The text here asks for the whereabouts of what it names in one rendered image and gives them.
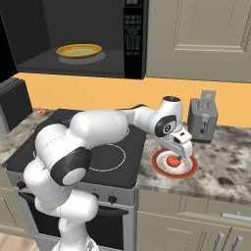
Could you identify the grey toaster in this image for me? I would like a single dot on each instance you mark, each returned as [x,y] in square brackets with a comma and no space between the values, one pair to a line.
[199,117]

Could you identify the black oven knob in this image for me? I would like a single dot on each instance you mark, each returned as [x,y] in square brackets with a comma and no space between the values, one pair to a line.
[96,196]
[112,199]
[21,185]

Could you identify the black hob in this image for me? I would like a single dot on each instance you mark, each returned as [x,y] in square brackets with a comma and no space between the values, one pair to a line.
[127,157]

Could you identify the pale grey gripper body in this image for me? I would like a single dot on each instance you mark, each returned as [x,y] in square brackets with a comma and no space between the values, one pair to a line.
[176,148]

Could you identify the beige narrow drawer front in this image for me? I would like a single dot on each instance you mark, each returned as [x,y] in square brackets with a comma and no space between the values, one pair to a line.
[160,201]

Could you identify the yellow plate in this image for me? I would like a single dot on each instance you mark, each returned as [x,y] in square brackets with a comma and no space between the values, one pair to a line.
[78,51]

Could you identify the white plate with red rim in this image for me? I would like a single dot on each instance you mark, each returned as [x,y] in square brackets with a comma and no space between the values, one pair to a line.
[189,168]

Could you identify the beige wall cupboard door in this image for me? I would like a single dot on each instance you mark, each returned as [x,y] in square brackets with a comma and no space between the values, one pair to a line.
[199,39]

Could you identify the beige base cupboard door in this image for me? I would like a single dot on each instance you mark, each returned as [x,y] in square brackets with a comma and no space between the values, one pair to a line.
[176,232]
[245,240]

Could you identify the black microwave oven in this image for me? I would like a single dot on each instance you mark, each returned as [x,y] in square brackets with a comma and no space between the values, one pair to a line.
[88,29]

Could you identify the black oven door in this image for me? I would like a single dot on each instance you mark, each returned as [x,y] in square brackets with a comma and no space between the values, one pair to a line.
[111,232]

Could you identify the grey oven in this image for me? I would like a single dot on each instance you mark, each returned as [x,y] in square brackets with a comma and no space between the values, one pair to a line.
[130,209]

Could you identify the orange squash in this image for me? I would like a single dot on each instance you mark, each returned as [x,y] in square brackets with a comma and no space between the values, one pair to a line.
[172,161]

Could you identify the small orange round thing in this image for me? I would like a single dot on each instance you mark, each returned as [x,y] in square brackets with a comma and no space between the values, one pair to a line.
[40,112]

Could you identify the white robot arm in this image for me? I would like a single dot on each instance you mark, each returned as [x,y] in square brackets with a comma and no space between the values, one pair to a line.
[98,127]

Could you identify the beige base cupboard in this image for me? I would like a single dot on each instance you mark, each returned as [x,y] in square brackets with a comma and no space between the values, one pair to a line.
[10,209]

